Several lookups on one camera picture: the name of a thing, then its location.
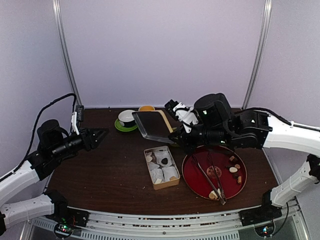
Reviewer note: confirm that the beige rectangular tin box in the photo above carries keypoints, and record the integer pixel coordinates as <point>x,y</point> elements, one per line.
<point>164,185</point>

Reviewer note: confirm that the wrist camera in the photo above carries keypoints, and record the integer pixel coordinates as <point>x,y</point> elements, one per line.
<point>182,113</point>
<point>76,118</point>

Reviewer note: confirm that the red round lacquer tray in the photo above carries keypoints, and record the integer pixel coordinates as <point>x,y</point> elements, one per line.
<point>208,168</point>

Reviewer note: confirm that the right aluminium frame post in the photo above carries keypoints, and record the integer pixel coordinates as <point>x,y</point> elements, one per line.
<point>263,35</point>

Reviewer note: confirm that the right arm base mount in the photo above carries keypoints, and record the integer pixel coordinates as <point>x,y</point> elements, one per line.
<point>265,212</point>

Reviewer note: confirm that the bear print tin lid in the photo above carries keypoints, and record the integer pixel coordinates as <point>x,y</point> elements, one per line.
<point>153,125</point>

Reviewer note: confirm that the left aluminium frame post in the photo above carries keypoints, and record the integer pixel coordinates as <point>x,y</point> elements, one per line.
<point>63,43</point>

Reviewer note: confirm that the white patterned mug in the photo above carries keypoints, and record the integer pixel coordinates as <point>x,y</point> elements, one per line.
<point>146,108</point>

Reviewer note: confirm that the white paper cup liner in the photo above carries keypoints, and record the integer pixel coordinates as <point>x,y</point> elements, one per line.
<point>157,174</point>
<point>168,172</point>
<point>152,166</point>
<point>163,154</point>

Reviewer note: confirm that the navy white cup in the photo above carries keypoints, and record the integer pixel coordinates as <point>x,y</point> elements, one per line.
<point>126,118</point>

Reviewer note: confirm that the aluminium frame post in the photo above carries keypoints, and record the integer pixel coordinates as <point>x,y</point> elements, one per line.
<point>63,43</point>
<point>263,35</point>

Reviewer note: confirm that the cream half round chocolate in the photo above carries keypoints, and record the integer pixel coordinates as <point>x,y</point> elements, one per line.
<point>149,158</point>

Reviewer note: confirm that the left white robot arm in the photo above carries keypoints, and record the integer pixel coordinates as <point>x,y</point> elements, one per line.
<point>55,146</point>

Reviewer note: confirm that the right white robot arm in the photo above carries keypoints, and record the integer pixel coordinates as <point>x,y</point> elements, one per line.
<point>212,122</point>

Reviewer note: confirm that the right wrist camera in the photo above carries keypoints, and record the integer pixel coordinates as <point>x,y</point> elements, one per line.
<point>182,113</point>

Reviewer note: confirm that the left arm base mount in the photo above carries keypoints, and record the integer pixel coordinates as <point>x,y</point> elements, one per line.
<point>72,217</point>

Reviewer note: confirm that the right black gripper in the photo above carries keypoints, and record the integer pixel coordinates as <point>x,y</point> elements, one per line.
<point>181,140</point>

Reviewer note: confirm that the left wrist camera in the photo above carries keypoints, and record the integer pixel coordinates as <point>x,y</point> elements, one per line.
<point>76,118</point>

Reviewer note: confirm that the white oval chocolate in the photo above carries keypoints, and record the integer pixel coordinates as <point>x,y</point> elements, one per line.
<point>233,169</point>

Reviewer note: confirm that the green saucer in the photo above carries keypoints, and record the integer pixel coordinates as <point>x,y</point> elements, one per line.
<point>121,128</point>

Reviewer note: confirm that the caramel chocolate right edge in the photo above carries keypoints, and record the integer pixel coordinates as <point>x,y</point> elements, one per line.
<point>239,180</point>

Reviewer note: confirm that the beige chocolate piece front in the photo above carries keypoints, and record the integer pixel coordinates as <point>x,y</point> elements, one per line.
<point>213,195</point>

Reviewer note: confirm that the lime green bowl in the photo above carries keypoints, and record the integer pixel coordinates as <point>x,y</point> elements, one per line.
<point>176,137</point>

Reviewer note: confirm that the tan small chocolate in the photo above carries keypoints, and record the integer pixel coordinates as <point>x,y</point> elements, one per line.
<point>158,181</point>

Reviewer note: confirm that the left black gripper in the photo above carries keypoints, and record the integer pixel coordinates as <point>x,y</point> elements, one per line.
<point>88,139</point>

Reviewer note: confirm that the dark oval chocolate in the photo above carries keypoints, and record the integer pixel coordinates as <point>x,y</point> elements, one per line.
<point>164,161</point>

